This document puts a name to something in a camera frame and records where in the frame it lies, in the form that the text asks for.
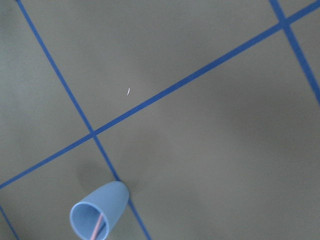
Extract blue plastic cup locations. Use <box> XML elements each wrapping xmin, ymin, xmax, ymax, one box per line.
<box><xmin>69</xmin><ymin>181</ymin><xmax>130</xmax><ymax>240</ymax></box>

